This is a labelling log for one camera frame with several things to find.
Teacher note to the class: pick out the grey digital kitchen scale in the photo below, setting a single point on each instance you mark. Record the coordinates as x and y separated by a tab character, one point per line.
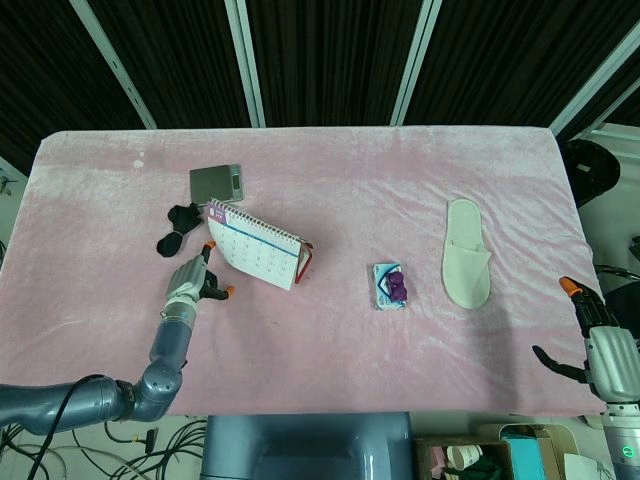
216	183

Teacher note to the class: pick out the white paper cup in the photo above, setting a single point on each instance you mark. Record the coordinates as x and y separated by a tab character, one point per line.
464	456

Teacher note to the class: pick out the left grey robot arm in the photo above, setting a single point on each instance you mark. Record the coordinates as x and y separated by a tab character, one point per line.
100	385

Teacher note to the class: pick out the black sock pair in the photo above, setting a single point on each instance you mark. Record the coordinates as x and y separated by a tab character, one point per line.
179	227

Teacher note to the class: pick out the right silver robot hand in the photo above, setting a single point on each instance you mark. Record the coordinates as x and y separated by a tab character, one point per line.
605	350

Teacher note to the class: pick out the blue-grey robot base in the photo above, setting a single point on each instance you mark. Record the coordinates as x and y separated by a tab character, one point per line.
307	447

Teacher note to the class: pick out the white hotel slipper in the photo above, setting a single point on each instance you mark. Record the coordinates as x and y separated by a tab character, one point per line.
466	255

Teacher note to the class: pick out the teal box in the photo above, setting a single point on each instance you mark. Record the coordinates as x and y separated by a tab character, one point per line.
525	457

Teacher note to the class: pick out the black round stool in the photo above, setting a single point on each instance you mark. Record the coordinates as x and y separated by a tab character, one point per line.
590	172

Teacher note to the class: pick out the spiral desk calendar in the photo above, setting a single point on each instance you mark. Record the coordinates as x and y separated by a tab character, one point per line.
255	245

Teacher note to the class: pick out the cardboard box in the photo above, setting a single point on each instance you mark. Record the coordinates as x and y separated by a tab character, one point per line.
467	457

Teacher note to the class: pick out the purple hair clip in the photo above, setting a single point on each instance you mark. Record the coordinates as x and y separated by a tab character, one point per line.
397	286

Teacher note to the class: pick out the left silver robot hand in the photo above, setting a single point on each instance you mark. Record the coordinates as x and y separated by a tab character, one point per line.
186	281

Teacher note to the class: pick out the blue tissue pack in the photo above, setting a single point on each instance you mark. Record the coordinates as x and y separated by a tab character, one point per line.
389	287

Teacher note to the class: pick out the pink plush table cloth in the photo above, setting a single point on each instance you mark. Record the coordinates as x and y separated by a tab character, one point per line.
320	350

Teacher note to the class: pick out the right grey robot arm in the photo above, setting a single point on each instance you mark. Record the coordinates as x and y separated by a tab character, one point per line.
623	440

